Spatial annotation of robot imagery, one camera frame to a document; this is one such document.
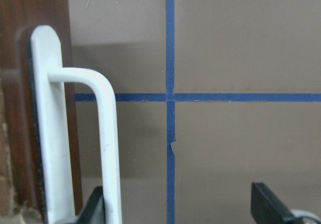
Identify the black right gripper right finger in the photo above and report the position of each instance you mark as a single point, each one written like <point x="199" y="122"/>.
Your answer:
<point x="266" y="207"/>

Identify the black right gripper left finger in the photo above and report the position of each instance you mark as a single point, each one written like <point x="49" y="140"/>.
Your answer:
<point x="94" y="210"/>

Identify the wooden drawer with white handle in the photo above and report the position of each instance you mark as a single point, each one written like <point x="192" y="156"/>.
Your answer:
<point x="41" y="169"/>

